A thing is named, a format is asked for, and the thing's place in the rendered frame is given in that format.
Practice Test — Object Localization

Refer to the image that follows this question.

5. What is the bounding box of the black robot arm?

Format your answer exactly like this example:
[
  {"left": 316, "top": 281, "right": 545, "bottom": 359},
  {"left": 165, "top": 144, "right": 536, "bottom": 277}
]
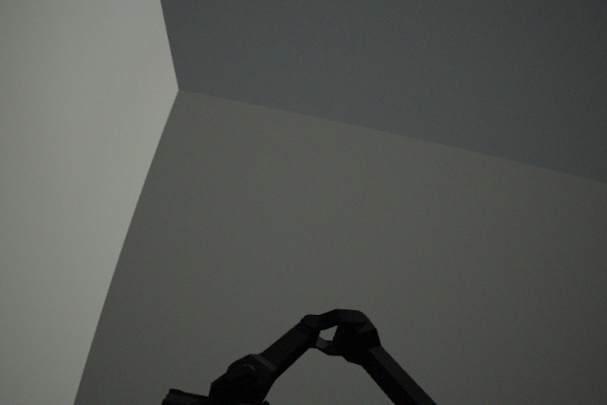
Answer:
[{"left": 161, "top": 308, "right": 437, "bottom": 405}]

